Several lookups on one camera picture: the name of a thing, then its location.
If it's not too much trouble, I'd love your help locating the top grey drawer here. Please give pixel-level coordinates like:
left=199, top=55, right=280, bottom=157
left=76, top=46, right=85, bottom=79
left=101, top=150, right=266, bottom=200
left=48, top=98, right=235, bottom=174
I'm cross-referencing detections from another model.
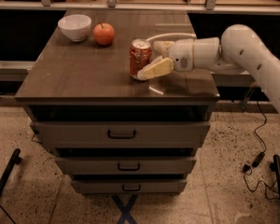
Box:
left=31, top=121, right=210, bottom=149

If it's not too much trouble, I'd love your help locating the black left stand leg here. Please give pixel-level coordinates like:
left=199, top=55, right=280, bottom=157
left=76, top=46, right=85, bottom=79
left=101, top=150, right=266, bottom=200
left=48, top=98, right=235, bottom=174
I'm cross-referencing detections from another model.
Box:
left=0, top=148, right=21, bottom=196

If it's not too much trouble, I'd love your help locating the grey drawer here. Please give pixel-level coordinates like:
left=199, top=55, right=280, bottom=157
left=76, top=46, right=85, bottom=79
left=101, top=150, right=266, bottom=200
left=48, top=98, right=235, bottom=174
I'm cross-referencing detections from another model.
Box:
left=31, top=121, right=210, bottom=149
left=71, top=179, right=187, bottom=194
left=56, top=157, right=196, bottom=175

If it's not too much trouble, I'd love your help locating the bottom grey drawer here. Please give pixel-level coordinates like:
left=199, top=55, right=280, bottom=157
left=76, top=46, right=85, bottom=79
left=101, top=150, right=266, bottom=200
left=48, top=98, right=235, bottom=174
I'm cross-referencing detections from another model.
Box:
left=71, top=179, right=187, bottom=194

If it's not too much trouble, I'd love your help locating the middle grey drawer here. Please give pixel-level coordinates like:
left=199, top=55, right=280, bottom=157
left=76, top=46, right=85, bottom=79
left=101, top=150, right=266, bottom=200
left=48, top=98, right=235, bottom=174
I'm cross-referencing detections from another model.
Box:
left=56, top=157, right=196, bottom=175

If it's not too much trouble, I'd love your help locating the grey drawer cabinet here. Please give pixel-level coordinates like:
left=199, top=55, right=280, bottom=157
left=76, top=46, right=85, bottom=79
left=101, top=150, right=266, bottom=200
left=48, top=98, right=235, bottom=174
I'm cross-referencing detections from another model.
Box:
left=16, top=10, right=219, bottom=181

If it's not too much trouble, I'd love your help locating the white ceramic bowl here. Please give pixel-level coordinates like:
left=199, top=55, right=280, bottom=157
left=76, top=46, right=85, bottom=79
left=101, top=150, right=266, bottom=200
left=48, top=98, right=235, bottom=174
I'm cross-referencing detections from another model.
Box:
left=58, top=14, right=91, bottom=42

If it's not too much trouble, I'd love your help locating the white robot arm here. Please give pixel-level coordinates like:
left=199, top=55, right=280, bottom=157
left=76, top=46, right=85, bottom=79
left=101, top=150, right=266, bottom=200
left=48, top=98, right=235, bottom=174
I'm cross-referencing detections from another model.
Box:
left=136, top=24, right=280, bottom=115

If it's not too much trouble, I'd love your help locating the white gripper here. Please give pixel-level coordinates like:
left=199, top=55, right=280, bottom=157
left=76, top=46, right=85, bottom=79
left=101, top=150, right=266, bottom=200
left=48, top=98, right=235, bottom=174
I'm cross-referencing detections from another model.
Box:
left=136, top=37, right=220, bottom=80

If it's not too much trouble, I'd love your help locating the blue tape cross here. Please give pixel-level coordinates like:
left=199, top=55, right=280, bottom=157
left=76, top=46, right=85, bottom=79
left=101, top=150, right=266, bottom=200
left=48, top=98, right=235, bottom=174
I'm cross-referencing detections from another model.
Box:
left=112, top=195, right=137, bottom=224

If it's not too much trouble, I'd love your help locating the red apple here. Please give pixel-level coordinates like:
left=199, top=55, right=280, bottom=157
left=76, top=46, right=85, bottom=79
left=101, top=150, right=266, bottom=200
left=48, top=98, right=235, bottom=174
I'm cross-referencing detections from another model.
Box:
left=92, top=22, right=115, bottom=46

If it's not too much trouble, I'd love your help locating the red coke can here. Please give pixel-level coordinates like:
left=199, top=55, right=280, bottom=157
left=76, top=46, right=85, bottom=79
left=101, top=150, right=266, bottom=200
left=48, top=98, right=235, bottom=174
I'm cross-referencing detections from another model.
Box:
left=130, top=38, right=152, bottom=79

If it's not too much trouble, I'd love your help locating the black power cable with adapter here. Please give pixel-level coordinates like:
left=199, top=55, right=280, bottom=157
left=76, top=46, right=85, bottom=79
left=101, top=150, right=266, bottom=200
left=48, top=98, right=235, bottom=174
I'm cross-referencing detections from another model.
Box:
left=242, top=101, right=280, bottom=202

